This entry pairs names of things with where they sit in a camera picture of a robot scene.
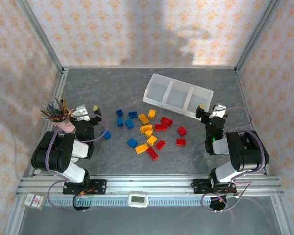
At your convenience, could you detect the pink metal cup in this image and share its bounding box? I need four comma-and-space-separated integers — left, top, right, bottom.
53, 109, 76, 133

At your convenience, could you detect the bunch of coloured pencils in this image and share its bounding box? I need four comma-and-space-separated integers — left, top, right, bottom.
40, 97, 69, 122

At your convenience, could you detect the white three-compartment plastic container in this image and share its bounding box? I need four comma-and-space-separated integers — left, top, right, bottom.
142, 72, 214, 121

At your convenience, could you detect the printed card in clear sleeve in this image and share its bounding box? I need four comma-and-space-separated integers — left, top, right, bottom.
22, 193, 46, 211

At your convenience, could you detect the white digital timer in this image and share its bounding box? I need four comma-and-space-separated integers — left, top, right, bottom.
127, 193, 149, 208

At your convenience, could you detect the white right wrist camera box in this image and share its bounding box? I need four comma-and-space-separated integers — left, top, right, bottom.
210, 103, 227, 118

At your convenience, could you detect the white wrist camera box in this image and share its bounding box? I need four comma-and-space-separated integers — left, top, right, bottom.
210, 103, 227, 118
73, 104, 92, 122

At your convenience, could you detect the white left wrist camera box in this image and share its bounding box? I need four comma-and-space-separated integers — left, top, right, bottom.
73, 104, 92, 122

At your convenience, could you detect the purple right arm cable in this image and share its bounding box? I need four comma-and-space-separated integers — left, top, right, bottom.
201, 106, 264, 213

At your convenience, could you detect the aluminium floor rail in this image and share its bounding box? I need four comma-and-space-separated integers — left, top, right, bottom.
234, 68, 270, 177
26, 68, 69, 178
62, 65, 237, 69

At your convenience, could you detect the black round cable port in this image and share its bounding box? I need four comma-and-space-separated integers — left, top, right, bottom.
72, 194, 93, 212
209, 195, 228, 212

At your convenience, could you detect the grey slotted cable duct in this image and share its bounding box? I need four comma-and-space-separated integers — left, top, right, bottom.
47, 197, 227, 208

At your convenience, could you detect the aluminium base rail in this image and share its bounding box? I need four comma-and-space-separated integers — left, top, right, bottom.
16, 175, 284, 198

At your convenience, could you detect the aluminium frame post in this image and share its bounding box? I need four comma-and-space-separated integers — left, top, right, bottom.
234, 0, 282, 74
16, 0, 66, 74

